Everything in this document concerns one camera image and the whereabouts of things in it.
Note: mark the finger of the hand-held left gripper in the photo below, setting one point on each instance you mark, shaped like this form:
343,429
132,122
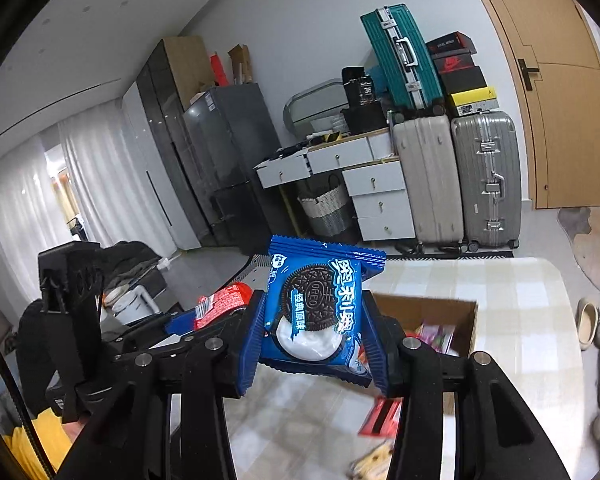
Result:
177,326

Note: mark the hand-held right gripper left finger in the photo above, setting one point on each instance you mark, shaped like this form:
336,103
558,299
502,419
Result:
250,340

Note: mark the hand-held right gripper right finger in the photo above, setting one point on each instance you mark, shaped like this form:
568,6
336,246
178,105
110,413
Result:
380,355

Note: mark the red white snack packet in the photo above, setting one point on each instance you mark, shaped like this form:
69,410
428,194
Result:
225,300

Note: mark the blue cookie packet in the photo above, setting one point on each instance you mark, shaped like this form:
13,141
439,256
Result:
320,300

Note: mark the brown cardboard box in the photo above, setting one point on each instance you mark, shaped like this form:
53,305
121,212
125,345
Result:
460,320

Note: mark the white stool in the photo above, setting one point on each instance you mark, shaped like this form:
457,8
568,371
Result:
135,305

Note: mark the dark bag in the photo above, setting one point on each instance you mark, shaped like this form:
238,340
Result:
30,340

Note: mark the black cloth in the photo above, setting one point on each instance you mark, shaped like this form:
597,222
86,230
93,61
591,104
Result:
130,260

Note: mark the white curtain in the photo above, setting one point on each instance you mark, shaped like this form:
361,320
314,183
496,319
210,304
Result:
95,185

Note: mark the checked tablecloth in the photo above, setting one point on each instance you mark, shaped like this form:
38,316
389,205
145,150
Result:
520,310

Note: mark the wicker basket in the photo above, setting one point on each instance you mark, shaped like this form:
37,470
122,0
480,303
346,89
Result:
325,210

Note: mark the yellow shirt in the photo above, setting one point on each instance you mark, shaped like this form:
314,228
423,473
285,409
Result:
35,440

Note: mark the white drawer desk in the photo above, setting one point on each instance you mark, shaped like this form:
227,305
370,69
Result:
375,180

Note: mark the beige suitcase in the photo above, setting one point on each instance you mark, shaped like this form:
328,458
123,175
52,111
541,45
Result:
430,180

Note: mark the grey fridge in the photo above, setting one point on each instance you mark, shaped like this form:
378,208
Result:
230,135

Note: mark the silver suitcase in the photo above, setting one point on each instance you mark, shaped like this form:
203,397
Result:
485,175

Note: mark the dark tall cabinet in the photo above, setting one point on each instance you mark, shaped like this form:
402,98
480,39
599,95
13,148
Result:
165,90

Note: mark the grey beige rug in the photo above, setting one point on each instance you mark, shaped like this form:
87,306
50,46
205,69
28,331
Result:
587,260

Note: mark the flat black box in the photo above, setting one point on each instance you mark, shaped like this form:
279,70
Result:
364,117

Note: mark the oval mirror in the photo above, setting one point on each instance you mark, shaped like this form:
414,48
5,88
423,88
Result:
292,105

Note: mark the red paper bag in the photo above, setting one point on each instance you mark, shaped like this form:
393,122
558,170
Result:
219,69

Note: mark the black box white label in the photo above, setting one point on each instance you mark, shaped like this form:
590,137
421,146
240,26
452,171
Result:
357,87

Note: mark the yellow shoe box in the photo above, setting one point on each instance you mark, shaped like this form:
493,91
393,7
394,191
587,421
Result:
472,101

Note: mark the small open cardboard box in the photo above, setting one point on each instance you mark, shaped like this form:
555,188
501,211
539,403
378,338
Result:
240,62

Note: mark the plain black shoe box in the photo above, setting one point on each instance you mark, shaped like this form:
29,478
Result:
465,80

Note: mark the wooden door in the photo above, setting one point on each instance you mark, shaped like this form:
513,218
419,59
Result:
570,135

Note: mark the teal suitcase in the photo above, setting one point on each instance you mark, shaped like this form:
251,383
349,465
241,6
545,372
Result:
395,60

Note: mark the black shoe box red logo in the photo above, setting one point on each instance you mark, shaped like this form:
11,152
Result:
455,64

